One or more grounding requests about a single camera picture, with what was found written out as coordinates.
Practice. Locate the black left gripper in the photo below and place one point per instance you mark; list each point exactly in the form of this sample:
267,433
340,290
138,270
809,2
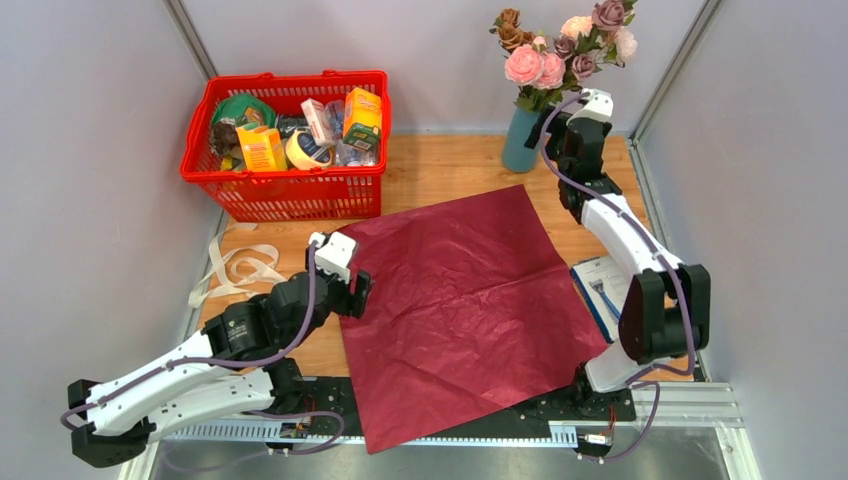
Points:
353,303

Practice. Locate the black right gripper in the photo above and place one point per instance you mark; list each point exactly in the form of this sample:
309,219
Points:
556,127

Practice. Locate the white printed ribbon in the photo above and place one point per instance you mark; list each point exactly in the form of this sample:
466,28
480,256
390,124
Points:
232,273

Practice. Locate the pink flower stem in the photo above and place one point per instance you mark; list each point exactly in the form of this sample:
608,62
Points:
538,72

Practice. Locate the pink flower bouquet brown wrap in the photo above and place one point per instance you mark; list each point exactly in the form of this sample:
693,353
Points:
507,28

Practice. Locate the mauve flower stem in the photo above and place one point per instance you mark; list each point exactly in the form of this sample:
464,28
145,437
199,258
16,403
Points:
587,43

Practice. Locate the dark red wrapping paper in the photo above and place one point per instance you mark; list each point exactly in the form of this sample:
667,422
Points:
472,310

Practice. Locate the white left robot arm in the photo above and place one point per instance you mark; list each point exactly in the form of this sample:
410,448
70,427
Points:
237,363

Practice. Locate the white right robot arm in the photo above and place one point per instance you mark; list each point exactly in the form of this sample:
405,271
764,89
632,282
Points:
665,316

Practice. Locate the teal ceramic vase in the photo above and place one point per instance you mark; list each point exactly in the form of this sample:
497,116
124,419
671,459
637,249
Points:
515,156

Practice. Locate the red plastic shopping basket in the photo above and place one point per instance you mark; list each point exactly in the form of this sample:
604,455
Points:
332,193

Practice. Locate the blue razor blister package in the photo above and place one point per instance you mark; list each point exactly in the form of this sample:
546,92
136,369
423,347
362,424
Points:
603,286

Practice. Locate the yellow tape roll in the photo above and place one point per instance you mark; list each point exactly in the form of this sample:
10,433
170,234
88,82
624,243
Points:
304,153

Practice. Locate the orange juice carton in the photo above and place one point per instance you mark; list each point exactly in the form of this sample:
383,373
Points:
262,148

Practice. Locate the clear plastic bottle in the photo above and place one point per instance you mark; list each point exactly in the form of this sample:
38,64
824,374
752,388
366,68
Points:
346,155

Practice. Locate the white small box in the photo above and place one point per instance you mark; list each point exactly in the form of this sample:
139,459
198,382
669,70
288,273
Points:
318,122

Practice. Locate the green snack bag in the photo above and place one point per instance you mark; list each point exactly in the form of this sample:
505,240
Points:
243,109

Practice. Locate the orange green box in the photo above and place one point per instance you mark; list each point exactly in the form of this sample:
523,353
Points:
362,126

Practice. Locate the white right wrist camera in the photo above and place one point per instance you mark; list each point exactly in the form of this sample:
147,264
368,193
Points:
596,105

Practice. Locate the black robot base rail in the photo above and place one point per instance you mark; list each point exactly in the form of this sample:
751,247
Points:
543,421

